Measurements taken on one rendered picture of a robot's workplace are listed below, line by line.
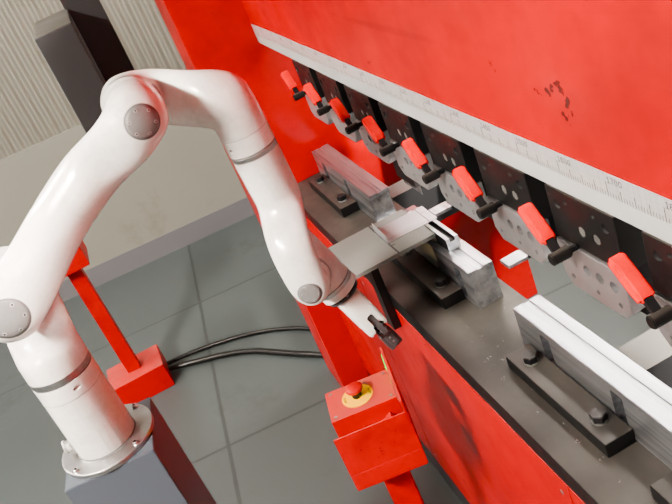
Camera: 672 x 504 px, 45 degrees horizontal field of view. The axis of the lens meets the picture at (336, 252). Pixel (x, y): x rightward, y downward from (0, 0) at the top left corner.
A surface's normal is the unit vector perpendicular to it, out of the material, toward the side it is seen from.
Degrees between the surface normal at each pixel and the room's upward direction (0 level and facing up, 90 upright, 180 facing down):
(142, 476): 90
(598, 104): 90
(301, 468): 0
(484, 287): 90
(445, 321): 0
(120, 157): 110
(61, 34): 90
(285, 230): 46
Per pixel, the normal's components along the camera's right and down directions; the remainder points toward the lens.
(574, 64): -0.88, 0.46
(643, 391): -0.35, -0.82
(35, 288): 0.64, -0.03
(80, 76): 0.32, 0.36
